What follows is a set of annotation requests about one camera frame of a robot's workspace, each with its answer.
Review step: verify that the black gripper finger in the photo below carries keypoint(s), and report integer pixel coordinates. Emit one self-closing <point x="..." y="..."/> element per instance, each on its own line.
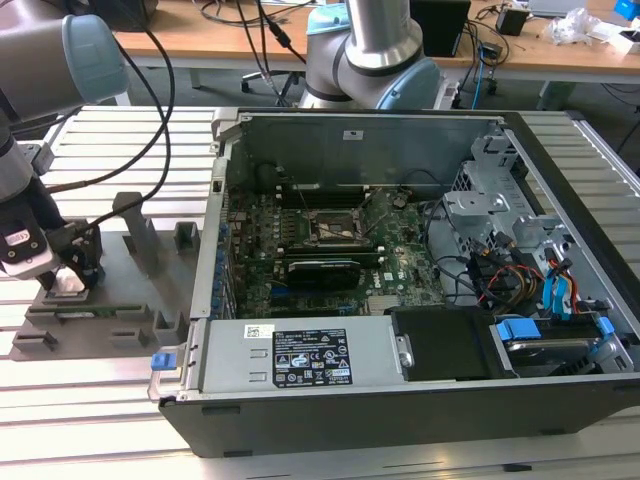
<point x="47" y="280"/>
<point x="90" y="260"/>

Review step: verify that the silver CPU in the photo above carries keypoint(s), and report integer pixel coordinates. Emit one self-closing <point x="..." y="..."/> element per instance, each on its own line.
<point x="70" y="284"/>

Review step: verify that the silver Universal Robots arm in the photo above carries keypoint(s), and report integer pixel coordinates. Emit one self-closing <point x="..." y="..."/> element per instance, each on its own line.
<point x="375" y="45"/>

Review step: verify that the CPU socket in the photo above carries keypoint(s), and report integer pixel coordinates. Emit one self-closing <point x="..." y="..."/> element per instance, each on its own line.
<point x="332" y="222"/>

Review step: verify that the grey parts rack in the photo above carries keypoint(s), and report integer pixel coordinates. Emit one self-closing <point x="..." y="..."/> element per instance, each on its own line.
<point x="125" y="290"/>

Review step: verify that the green RAM stick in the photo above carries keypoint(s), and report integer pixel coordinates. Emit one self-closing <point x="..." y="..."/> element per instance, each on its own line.
<point x="107" y="311"/>

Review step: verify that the blue case latch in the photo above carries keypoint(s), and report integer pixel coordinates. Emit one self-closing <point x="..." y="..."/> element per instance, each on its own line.
<point x="162" y="362"/>

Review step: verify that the grey power supply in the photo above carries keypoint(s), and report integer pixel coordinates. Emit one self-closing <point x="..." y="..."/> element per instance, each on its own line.
<point x="225" y="360"/>

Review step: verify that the large black case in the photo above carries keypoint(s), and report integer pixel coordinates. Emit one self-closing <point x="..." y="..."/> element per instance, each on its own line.
<point x="110" y="7"/>

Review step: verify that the black graphics card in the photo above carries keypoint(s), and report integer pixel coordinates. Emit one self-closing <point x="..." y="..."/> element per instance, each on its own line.
<point x="320" y="272"/>

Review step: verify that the long wooden desk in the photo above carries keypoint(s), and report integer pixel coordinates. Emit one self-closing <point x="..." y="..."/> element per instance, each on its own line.
<point x="210" y="45"/>

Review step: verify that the black expansion slot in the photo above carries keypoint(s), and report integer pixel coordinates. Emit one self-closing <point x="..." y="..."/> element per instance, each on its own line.
<point x="320" y="302"/>

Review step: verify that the black RAM slot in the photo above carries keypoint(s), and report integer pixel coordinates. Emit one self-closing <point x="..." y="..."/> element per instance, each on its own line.
<point x="330" y="246"/>
<point x="340" y="202"/>
<point x="335" y="257"/>
<point x="340" y="189"/>

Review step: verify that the black office chair base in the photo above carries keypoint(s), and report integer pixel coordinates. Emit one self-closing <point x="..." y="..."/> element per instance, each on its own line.
<point x="260" y="75"/>

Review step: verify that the silver chipset heatsink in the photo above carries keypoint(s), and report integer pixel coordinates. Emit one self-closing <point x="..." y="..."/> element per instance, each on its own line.
<point x="382" y="304"/>

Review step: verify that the black open PC case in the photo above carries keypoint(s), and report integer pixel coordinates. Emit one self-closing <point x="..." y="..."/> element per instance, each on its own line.
<point x="350" y="425"/>

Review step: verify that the green motherboard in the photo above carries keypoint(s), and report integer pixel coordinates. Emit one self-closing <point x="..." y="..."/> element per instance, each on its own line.
<point x="400" y="250"/>

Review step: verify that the round coin battery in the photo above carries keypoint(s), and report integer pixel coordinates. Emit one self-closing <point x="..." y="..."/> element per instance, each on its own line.
<point x="400" y="201"/>

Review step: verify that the silver metal disk bay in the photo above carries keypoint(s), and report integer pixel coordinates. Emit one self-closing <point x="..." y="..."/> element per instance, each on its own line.
<point x="475" y="205"/>

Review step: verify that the white power strip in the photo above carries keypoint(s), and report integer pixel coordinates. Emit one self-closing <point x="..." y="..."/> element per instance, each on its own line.
<point x="450" y="95"/>

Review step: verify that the black computer tower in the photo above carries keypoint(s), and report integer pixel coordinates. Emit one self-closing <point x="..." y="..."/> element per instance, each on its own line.
<point x="440" y="25"/>

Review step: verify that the hard disk in blue carrier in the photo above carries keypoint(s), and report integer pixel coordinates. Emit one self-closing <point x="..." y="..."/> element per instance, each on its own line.
<point x="545" y="347"/>

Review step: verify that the small black box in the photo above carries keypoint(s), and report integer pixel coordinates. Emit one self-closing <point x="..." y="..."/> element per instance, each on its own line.
<point x="512" y="21"/>

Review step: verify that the blue plastic clip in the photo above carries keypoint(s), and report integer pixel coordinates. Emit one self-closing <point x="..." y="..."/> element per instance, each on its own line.
<point x="605" y="325"/>

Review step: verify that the clear plastic bag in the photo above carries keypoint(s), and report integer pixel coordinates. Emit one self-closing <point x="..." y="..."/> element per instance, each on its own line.
<point x="575" y="25"/>

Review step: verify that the white cardboard box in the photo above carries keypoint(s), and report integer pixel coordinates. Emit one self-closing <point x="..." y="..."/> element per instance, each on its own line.
<point x="625" y="42"/>

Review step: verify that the small blue box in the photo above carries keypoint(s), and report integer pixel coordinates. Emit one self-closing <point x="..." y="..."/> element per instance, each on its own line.
<point x="623" y="7"/>

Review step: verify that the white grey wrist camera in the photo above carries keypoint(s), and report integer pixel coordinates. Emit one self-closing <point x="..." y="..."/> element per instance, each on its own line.
<point x="25" y="250"/>

